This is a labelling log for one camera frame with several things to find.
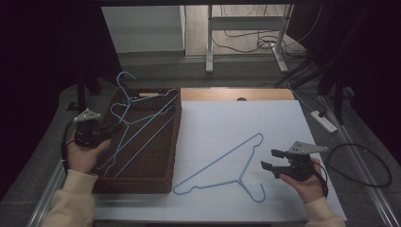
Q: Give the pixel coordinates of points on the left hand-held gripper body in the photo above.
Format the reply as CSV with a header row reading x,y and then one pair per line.
x,y
86,132

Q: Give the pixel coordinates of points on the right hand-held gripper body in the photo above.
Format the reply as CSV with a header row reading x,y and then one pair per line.
x,y
299,170

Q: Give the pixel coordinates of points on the brown woven basket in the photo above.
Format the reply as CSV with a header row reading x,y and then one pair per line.
x,y
151,170

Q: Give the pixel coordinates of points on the person's right hand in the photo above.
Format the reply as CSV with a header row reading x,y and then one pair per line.
x,y
310,189

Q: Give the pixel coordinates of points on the person's left hand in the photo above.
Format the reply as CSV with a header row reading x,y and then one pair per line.
x,y
83,159

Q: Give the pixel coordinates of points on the black stand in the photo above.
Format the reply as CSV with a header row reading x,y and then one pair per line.
x,y
339,101
82,91

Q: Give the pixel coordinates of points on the white power strip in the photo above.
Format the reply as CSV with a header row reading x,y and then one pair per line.
x,y
324,122

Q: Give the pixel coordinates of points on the white board sheet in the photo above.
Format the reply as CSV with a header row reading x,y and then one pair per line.
x,y
220,126

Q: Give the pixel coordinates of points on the black curtain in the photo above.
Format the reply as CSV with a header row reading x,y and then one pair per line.
x,y
31,63
372,47

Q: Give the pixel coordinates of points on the white cabinet panel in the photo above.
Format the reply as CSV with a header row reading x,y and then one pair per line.
x,y
142,30

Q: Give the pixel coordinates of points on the metal floor rail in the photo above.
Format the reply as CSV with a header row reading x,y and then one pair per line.
x,y
47,195
362,164

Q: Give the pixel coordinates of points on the white metal desk frame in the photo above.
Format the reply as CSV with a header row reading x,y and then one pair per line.
x,y
246,22

